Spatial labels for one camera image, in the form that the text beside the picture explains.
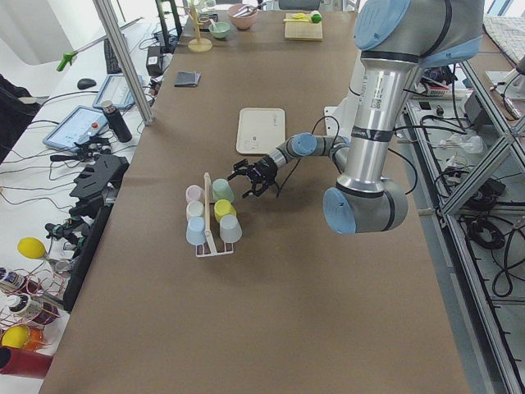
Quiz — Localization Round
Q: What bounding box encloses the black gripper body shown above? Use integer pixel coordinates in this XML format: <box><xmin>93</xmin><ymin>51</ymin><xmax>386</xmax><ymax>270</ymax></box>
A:
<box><xmin>249</xmin><ymin>158</ymin><xmax>276</xmax><ymax>186</ymax></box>

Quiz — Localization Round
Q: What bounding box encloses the green plastic cup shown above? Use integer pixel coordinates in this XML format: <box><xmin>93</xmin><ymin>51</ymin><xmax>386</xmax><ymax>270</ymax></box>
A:
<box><xmin>212</xmin><ymin>178</ymin><xmax>235</xmax><ymax>203</ymax></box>

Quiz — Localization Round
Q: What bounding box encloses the cream rabbit tray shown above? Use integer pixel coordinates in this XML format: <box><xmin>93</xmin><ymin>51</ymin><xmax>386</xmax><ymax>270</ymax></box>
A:
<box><xmin>236</xmin><ymin>108</ymin><xmax>286</xmax><ymax>155</ymax></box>

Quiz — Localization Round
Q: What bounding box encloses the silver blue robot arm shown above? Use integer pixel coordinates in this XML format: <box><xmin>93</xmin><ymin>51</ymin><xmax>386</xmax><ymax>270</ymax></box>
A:
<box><xmin>231</xmin><ymin>1</ymin><xmax>484</xmax><ymax>235</ymax></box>

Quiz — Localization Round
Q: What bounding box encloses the yellow plastic cup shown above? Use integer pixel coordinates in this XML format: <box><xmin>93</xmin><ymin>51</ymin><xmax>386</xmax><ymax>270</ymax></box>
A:
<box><xmin>213</xmin><ymin>199</ymin><xmax>236</xmax><ymax>222</ymax></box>

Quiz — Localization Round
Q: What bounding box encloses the grey plastic cup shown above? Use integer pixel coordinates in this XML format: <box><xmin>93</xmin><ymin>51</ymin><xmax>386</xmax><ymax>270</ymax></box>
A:
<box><xmin>220</xmin><ymin>214</ymin><xmax>243</xmax><ymax>244</ymax></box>

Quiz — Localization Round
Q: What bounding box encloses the pink plastic cup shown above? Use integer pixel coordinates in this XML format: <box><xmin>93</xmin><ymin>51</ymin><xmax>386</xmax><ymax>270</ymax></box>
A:
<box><xmin>185</xmin><ymin>185</ymin><xmax>205</xmax><ymax>204</ymax></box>

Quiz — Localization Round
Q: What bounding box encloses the white plastic cup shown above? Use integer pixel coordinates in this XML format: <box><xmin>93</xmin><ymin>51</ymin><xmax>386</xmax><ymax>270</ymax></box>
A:
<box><xmin>185</xmin><ymin>200</ymin><xmax>204</xmax><ymax>221</ymax></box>

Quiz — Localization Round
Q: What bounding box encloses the blue plastic cup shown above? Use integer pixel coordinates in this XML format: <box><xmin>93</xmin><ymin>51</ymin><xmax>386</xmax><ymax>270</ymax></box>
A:
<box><xmin>185</xmin><ymin>217</ymin><xmax>206</xmax><ymax>246</ymax></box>

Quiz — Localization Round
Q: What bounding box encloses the grey folded cloth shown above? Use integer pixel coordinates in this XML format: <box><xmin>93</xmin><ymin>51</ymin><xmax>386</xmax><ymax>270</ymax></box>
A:
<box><xmin>174</xmin><ymin>71</ymin><xmax>201</xmax><ymax>87</ymax></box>

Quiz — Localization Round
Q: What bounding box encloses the wooden mug tree stand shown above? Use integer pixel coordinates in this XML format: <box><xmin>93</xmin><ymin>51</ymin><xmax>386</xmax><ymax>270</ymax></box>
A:
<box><xmin>188</xmin><ymin>1</ymin><xmax>212</xmax><ymax>53</ymax></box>

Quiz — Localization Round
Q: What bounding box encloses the black water bottle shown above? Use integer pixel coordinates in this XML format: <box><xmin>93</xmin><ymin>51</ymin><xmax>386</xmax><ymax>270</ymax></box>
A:
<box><xmin>101</xmin><ymin>100</ymin><xmax>132</xmax><ymax>143</ymax></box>

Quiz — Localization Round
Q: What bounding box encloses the green bowl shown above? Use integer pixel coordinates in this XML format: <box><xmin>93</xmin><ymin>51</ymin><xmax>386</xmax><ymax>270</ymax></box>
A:
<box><xmin>208</xmin><ymin>21</ymin><xmax>231</xmax><ymax>39</ymax></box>

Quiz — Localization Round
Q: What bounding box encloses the pink bowl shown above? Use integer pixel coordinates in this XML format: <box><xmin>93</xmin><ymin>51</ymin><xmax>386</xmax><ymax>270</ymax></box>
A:
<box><xmin>227</xmin><ymin>4</ymin><xmax>258</xmax><ymax>30</ymax></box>

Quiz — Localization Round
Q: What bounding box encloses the wooden cutting board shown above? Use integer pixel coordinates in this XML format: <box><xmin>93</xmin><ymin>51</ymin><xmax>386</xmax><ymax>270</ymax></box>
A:
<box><xmin>283</xmin><ymin>12</ymin><xmax>323</xmax><ymax>41</ymax></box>

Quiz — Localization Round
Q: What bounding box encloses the blue tablet pendant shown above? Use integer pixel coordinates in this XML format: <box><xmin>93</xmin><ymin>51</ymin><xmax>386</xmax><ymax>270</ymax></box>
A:
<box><xmin>43</xmin><ymin>106</ymin><xmax>108</xmax><ymax>151</ymax></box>
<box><xmin>92</xmin><ymin>74</ymin><xmax>135</xmax><ymax>110</ymax></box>

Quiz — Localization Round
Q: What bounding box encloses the black tool holder stand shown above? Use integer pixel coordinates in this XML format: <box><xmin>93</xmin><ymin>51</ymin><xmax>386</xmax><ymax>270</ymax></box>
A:
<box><xmin>62</xmin><ymin>154</ymin><xmax>130</xmax><ymax>313</ymax></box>

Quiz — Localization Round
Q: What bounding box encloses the metal spoon in bowl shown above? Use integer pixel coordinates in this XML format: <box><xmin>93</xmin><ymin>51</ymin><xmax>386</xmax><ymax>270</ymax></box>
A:
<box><xmin>233</xmin><ymin>4</ymin><xmax>258</xmax><ymax>17</ymax></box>

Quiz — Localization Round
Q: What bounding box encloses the green lime fruit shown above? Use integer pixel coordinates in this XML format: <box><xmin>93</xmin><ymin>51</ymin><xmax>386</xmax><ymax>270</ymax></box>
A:
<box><xmin>310</xmin><ymin>11</ymin><xmax>322</xmax><ymax>24</ymax></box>

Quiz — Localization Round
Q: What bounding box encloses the black keyboard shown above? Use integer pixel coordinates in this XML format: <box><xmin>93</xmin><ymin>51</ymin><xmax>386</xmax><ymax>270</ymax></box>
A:
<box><xmin>103</xmin><ymin>39</ymin><xmax>121</xmax><ymax>75</ymax></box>

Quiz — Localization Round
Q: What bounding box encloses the black computer mouse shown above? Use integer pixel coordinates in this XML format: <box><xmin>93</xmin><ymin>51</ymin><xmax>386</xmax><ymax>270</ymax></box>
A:
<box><xmin>77</xmin><ymin>78</ymin><xmax>97</xmax><ymax>90</ymax></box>

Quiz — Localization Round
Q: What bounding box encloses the yellow lemon toy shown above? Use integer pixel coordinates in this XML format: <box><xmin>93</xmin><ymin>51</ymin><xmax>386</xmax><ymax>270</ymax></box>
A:
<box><xmin>17</xmin><ymin>237</ymin><xmax>47</xmax><ymax>259</ymax></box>

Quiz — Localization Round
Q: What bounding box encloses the red cylinder container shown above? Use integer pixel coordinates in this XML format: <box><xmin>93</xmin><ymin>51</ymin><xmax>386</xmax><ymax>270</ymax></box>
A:
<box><xmin>1</xmin><ymin>346</ymin><xmax>53</xmax><ymax>378</ymax></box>

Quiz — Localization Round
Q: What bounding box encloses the white wire cup rack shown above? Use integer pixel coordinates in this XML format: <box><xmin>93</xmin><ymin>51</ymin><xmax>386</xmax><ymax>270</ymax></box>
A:
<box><xmin>192</xmin><ymin>172</ymin><xmax>235</xmax><ymax>258</ymax></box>

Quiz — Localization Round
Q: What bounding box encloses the aluminium frame post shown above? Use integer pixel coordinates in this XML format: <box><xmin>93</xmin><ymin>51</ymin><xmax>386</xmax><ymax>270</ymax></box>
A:
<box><xmin>93</xmin><ymin>0</ymin><xmax>154</xmax><ymax>126</ymax></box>

